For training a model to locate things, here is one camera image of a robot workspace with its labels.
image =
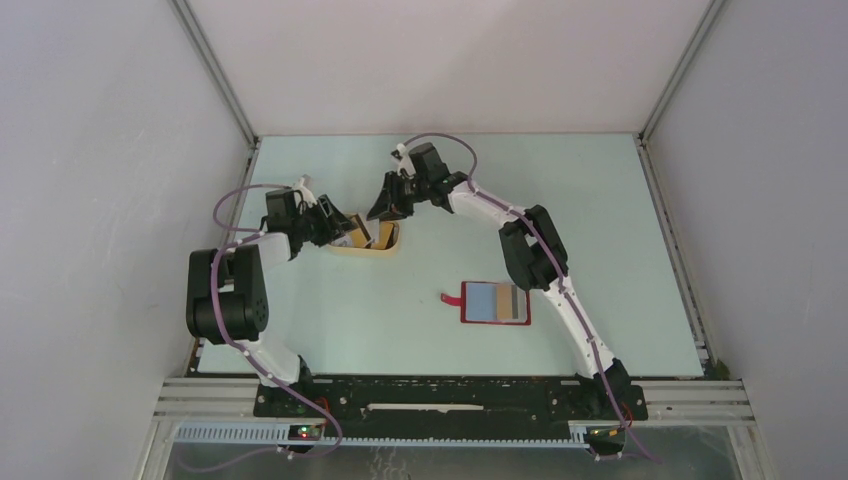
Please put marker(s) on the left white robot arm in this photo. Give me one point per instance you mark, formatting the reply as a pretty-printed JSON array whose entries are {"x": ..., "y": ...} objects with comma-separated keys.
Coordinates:
[{"x": 227, "y": 300}]

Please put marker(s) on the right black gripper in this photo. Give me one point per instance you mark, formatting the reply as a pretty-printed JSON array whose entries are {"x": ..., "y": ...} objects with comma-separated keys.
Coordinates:
[{"x": 391, "y": 201}]

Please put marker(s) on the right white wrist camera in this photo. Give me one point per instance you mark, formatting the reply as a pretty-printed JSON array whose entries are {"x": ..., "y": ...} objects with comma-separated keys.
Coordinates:
[{"x": 404, "y": 164}]

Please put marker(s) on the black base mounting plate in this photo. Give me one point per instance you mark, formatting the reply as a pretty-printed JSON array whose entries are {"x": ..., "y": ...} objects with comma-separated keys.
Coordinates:
[{"x": 476, "y": 408}]

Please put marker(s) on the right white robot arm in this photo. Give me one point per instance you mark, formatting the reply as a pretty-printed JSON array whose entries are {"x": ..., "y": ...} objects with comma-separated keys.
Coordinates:
[{"x": 534, "y": 254}]

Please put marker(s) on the aluminium frame rail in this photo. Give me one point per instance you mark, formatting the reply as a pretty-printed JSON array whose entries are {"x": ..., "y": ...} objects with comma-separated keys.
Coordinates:
[{"x": 670, "y": 403}]

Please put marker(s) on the beige oval tray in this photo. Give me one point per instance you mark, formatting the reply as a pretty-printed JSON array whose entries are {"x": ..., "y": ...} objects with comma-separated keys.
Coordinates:
[{"x": 368, "y": 239}]

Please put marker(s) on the red card holder wallet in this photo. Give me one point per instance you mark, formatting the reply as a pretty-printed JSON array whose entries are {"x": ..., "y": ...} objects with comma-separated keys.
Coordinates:
[{"x": 476, "y": 304}]

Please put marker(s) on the gold black card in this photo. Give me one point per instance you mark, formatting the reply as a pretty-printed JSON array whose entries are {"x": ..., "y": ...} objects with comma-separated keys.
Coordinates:
[{"x": 508, "y": 306}]

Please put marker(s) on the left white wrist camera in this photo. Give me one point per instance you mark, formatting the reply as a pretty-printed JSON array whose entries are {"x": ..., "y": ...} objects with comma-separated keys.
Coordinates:
[{"x": 302, "y": 188}]

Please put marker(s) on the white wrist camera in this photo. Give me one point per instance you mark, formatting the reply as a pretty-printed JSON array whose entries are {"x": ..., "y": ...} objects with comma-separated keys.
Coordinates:
[
  {"x": 302, "y": 188},
  {"x": 404, "y": 164}
]

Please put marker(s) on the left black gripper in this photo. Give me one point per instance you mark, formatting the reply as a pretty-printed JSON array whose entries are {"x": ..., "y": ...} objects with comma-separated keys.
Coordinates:
[{"x": 334, "y": 221}]

